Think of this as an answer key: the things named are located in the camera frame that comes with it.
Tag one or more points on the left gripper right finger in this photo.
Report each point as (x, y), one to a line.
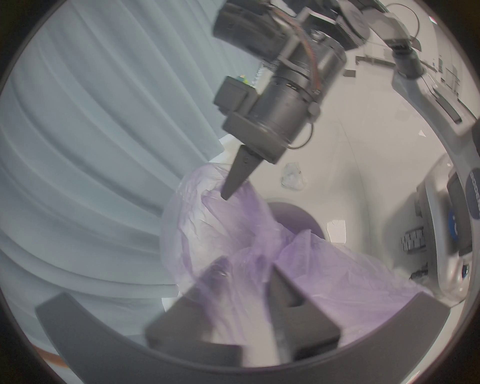
(300, 326)

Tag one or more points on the purple plastic bag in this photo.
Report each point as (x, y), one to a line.
(232, 225)

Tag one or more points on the clear crumpled wrapper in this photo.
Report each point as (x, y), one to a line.
(292, 178)

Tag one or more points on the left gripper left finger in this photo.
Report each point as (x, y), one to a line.
(176, 322)

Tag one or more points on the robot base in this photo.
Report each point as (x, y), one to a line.
(435, 210)

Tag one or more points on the white trash bin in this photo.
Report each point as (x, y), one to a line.
(296, 221)

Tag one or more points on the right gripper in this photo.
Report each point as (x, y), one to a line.
(279, 120)

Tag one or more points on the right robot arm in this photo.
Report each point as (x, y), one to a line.
(247, 26)

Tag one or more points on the pale blue curtain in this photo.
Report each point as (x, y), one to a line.
(93, 131)

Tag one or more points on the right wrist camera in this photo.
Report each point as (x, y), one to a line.
(234, 93)

